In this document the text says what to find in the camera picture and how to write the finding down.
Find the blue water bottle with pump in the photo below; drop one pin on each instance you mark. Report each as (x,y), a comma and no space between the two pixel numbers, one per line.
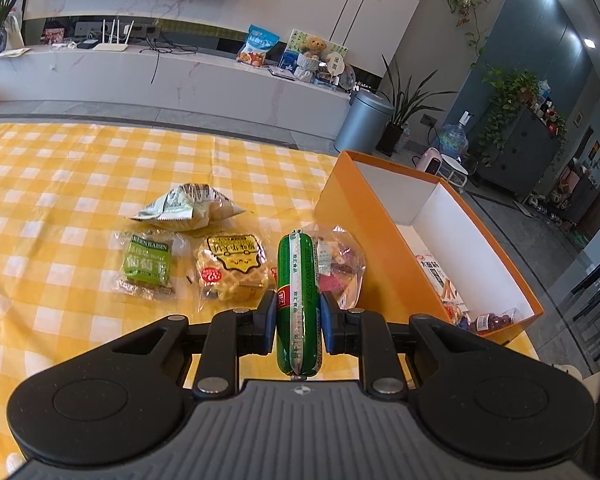
(454,140)

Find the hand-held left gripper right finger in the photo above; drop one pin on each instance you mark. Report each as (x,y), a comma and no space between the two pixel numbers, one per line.
(330,329)

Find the white router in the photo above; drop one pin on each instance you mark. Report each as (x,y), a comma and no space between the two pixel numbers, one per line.
(111,46)

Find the white marble television console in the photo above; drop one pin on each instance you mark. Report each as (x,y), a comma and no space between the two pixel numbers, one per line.
(130,80)

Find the small red box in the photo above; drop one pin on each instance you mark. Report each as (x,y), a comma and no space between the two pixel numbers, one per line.
(52,35)

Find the grey drawer cabinet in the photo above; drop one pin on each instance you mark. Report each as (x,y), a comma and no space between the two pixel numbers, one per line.
(522,155)

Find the hanging vine plant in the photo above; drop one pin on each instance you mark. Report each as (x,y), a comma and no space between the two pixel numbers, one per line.
(462,5)

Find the white paper bag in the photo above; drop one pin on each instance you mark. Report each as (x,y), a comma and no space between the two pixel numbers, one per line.
(16,30)

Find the green and white snack bag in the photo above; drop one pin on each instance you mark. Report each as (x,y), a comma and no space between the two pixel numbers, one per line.
(190,205)

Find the pink heater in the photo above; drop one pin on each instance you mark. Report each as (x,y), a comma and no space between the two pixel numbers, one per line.
(426,161)

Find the row of shoes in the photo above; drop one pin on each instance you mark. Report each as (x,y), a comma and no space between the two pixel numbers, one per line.
(555,212)

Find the illustrated green picture book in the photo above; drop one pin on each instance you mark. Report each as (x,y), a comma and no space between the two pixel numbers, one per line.
(289,55)

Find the clear bag of mixed candy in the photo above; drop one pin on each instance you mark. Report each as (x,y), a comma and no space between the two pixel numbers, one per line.
(345,267)

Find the orange wall picture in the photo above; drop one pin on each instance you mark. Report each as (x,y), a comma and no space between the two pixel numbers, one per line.
(595,152)

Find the yellow checked tablecloth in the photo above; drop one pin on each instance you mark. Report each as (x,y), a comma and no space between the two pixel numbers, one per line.
(55,210)

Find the grey metal trash can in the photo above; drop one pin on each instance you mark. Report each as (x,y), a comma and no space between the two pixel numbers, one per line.
(362,125)

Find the round paper fan ornament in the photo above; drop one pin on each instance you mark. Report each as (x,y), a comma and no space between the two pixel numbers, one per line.
(335,65)

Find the orange cardboard box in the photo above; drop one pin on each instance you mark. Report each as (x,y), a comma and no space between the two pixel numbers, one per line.
(350,200)

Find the blue snack bag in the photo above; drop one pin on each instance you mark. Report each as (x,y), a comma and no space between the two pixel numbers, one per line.
(257,47)

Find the yellow waffle packet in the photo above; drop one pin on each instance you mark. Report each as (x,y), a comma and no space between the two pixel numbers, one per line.
(230,265)

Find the white stool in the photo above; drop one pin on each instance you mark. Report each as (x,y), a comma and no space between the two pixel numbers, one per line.
(455,170)

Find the long-leaf plant in black pot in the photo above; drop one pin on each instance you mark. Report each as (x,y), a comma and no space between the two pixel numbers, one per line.
(392,137)

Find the trailing pothos plant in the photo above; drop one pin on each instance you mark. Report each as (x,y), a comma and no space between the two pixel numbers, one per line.
(505,90)

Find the row of small bottles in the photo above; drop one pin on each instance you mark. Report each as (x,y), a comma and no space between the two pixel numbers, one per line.
(547,110)

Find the teddy bear in white pot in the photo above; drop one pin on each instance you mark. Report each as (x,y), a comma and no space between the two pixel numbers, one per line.
(311,60)

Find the green raisin packet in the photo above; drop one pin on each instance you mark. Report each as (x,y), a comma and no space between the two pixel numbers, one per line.
(147,262)

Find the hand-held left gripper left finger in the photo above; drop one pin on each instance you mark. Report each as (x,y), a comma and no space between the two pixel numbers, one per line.
(269,322)

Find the green sausage stick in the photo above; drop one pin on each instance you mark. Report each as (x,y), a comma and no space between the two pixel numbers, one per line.
(300,285)

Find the wall socket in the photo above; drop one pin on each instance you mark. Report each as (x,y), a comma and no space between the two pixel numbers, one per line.
(429,119)

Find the black chair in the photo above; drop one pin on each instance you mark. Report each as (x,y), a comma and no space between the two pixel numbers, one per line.
(597,305)

